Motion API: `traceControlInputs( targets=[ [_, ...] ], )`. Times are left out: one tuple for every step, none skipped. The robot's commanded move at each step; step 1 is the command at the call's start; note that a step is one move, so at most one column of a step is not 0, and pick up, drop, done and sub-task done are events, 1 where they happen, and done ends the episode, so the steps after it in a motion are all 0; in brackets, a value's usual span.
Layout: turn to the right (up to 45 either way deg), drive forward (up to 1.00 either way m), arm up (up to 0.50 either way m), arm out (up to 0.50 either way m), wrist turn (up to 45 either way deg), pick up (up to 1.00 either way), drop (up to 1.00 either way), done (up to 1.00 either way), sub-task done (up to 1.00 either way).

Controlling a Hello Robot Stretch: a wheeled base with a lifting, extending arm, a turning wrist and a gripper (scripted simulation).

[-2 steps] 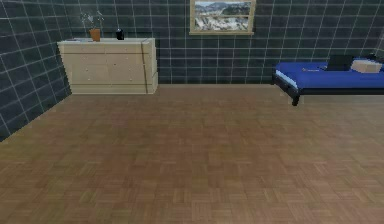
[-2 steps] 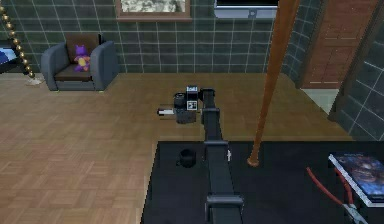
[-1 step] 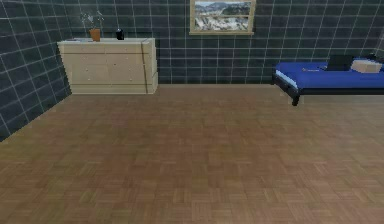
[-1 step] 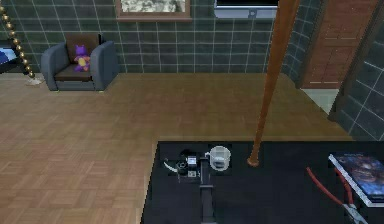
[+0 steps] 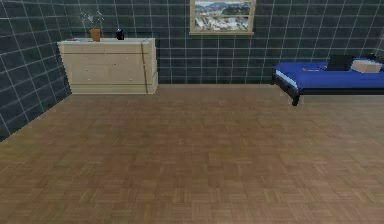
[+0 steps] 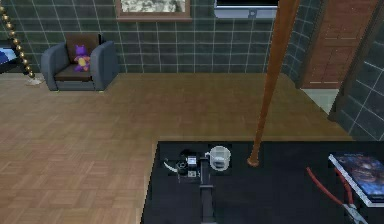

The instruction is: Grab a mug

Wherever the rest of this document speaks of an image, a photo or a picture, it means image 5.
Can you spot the tan box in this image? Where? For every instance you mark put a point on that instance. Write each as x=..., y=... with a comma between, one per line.
x=366, y=66

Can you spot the small dark pen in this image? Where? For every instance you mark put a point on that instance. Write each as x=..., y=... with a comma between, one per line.
x=309, y=70

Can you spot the black mug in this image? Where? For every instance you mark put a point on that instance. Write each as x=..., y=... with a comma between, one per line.
x=120, y=34

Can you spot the orange pot house plant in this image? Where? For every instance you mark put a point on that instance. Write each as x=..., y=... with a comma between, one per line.
x=95, y=34

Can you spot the cream chest of drawers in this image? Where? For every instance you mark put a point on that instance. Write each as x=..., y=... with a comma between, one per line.
x=110, y=65

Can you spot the flat grey book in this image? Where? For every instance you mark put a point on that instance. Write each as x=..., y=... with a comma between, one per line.
x=74, y=40

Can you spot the wood framed window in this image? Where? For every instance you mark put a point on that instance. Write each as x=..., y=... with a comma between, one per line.
x=221, y=16

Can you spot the blue bed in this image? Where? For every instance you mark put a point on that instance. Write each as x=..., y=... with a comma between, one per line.
x=326, y=80

